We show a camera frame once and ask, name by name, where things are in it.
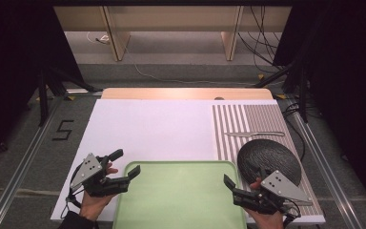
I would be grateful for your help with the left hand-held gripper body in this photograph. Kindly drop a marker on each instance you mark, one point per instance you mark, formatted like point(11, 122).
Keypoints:
point(87, 171)

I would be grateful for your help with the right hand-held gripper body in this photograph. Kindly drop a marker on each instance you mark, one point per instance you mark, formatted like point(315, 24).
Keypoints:
point(279, 186)

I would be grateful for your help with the black textured plate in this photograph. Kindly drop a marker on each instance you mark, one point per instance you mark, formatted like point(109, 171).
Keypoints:
point(267, 159)

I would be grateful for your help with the silver table knife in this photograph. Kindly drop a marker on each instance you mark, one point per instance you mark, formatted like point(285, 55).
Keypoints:
point(254, 134)

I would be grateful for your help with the green plastic tray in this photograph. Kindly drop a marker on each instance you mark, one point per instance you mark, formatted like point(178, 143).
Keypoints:
point(178, 197)

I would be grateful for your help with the person's left hand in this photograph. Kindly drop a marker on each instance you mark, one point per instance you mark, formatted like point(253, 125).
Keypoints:
point(93, 205)

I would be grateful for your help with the person's right hand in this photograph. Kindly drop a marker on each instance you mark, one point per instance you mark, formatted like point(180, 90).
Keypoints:
point(268, 221)

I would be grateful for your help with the white board sheet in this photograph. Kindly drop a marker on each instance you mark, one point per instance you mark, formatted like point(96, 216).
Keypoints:
point(155, 130)

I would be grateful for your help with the striped placemat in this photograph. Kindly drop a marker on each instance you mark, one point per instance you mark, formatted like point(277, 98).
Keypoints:
point(260, 117)

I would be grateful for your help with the black metal stand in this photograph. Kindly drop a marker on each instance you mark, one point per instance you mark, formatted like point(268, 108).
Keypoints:
point(303, 95)
point(43, 98)

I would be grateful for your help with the black curtain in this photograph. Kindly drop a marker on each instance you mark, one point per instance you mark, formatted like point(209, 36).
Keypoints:
point(12, 63)
point(346, 79)

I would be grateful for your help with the light wooden desk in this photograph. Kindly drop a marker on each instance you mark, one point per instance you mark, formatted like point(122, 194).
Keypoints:
point(171, 19)

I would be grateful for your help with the aluminium floor rail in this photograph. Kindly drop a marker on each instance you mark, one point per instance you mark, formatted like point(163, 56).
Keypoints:
point(327, 168)
point(19, 178)

